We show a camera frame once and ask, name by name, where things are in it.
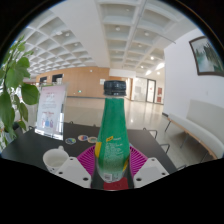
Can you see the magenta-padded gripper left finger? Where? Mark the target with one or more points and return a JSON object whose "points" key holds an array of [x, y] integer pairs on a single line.
{"points": [[85, 160]]}

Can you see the black metal chairs group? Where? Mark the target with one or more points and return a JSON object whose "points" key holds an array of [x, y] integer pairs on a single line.
{"points": [[165, 145]]}

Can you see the white dotted mug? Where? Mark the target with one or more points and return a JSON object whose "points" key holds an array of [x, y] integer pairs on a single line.
{"points": [[55, 159]]}

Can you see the round colourful sticker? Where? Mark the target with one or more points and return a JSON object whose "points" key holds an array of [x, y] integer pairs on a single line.
{"points": [[92, 139], [82, 137]]}

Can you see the framed landscape painting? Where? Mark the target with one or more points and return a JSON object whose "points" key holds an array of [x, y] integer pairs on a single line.
{"points": [[210, 56]]}

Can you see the clear acrylic sign stand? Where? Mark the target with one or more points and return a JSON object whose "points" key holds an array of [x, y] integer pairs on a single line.
{"points": [[50, 110]]}

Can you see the green plastic drink bottle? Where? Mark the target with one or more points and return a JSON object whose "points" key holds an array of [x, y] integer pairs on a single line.
{"points": [[112, 133]]}

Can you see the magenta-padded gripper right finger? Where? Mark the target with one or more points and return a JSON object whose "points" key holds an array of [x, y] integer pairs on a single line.
{"points": [[138, 160]]}

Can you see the glass double door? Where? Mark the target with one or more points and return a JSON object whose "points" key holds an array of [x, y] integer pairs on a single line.
{"points": [[144, 90]]}

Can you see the recessed ceiling lights group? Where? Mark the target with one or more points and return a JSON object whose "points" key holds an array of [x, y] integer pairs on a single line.
{"points": [[117, 28]]}

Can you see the round blue sticker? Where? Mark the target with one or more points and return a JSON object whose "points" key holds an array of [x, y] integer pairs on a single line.
{"points": [[70, 141]]}

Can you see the long white bench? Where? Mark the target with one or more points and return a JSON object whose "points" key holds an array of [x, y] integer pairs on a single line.
{"points": [[203, 130]]}

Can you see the green leafy potted plant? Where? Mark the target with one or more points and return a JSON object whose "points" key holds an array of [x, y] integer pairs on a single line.
{"points": [[15, 76]]}

